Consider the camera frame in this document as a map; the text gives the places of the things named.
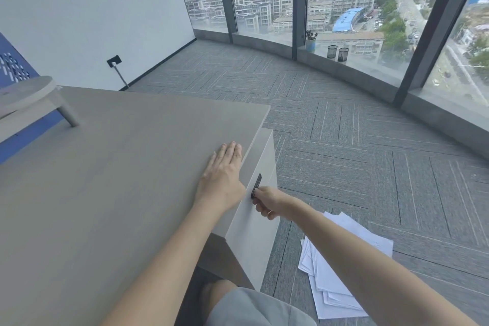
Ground person's right hand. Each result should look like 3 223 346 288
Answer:
250 186 303 222

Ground person's left hand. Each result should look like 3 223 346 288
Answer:
193 141 247 215

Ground stack of white printed papers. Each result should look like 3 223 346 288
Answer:
297 211 394 321

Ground person's left forearm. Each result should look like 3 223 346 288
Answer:
100 199 245 326

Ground person's right forearm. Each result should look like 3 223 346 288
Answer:
282 199 478 326

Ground grey wooden desk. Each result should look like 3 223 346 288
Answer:
0 86 271 326

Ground person's grey shorts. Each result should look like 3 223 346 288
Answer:
206 286 318 326

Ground person's bare leg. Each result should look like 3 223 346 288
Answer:
198 280 237 326

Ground blue perforated metal panel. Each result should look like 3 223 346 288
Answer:
0 33 66 165

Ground grey socket cable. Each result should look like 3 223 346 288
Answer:
113 64 130 90

